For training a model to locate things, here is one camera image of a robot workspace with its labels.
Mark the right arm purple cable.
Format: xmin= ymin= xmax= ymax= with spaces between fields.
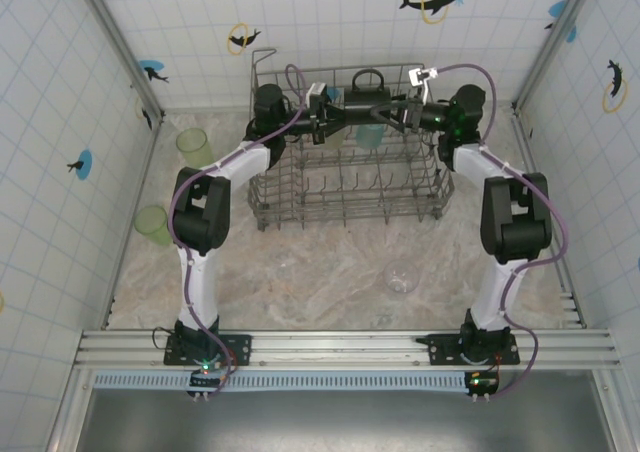
xmin=432 ymin=62 xmax=571 ymax=401

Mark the slotted white cable duct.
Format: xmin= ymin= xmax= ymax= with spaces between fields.
xmin=91 ymin=370 xmax=501 ymax=392

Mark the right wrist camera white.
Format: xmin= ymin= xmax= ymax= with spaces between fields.
xmin=407 ymin=66 xmax=440 ymax=102

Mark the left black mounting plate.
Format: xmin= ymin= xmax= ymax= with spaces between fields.
xmin=163 ymin=332 xmax=253 ymax=368

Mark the black mug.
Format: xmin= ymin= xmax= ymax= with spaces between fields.
xmin=342 ymin=68 xmax=392 ymax=126

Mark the tall green plastic cup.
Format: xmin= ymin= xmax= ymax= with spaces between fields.
xmin=174 ymin=127 xmax=215 ymax=171

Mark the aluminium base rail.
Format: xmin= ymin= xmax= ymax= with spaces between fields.
xmin=73 ymin=328 xmax=622 ymax=372

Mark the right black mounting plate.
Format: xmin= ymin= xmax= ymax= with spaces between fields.
xmin=414 ymin=332 xmax=521 ymax=368

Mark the aluminium frame post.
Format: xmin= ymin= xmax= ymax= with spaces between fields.
xmin=513 ymin=0 xmax=601 ymax=111
xmin=73 ymin=0 xmax=165 ymax=123

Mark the clear plastic cup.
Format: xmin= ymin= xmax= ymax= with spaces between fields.
xmin=383 ymin=259 xmax=420 ymax=296

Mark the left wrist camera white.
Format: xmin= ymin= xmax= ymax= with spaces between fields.
xmin=305 ymin=82 xmax=330 ymax=109

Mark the translucent light blue cup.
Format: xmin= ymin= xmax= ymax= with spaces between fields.
xmin=353 ymin=123 xmax=385 ymax=150

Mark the grey wire dish rack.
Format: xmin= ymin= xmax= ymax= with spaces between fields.
xmin=247 ymin=47 xmax=456 ymax=233

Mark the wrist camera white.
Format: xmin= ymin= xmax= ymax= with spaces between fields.
xmin=407 ymin=66 xmax=440 ymax=102
xmin=305 ymin=82 xmax=330 ymax=109

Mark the grey metal panel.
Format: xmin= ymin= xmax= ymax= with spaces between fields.
xmin=49 ymin=369 xmax=621 ymax=452

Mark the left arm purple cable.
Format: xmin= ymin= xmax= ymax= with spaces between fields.
xmin=168 ymin=63 xmax=314 ymax=398

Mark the aluminium frame rail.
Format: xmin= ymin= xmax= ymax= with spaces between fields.
xmin=102 ymin=114 xmax=164 ymax=331
xmin=160 ymin=100 xmax=517 ymax=116
xmin=510 ymin=105 xmax=587 ymax=329

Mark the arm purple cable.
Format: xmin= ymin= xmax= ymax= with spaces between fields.
xmin=168 ymin=63 xmax=314 ymax=398
xmin=432 ymin=62 xmax=571 ymax=401

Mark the black mounting plate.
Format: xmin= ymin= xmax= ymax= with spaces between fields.
xmin=414 ymin=332 xmax=521 ymax=368
xmin=163 ymin=332 xmax=253 ymax=368

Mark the short green plastic cup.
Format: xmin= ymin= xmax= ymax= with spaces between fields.
xmin=133 ymin=205 xmax=175 ymax=247

